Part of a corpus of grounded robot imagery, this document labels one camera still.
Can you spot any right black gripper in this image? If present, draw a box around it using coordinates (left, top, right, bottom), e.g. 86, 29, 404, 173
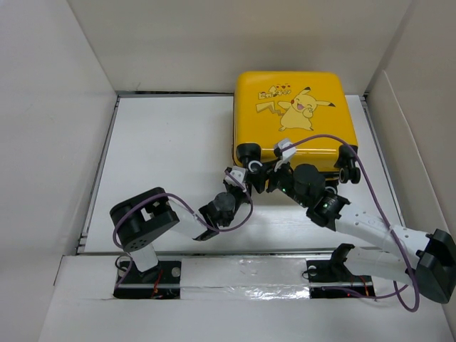
244, 157, 310, 209

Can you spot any yellow hard-shell suitcase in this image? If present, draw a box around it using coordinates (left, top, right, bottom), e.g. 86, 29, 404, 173
232, 71, 361, 185

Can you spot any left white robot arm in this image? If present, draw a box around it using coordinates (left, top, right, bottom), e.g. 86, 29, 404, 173
109, 182, 253, 283

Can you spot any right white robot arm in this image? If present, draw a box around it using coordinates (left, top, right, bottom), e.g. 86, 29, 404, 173
266, 164, 455, 304

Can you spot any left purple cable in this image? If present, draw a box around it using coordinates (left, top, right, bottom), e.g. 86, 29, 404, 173
112, 170, 254, 296

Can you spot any purple cable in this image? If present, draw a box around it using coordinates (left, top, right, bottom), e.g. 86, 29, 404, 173
112, 170, 254, 296
277, 134, 420, 313

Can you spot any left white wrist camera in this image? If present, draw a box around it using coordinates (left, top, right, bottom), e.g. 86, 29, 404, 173
224, 166, 247, 192

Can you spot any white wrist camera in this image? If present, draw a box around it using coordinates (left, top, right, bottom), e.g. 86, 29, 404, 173
224, 166, 247, 192
274, 138, 296, 172

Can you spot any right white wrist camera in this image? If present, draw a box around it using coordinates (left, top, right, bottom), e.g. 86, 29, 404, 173
274, 138, 296, 172

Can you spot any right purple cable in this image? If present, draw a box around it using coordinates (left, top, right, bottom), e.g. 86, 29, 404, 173
277, 134, 420, 313

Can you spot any metal rail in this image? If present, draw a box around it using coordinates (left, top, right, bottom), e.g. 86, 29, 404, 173
156, 249, 335, 257

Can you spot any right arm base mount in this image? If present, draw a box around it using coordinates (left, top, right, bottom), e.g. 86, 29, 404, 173
301, 244, 375, 299

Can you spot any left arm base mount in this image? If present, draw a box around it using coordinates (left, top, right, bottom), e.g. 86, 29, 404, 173
113, 258, 182, 300

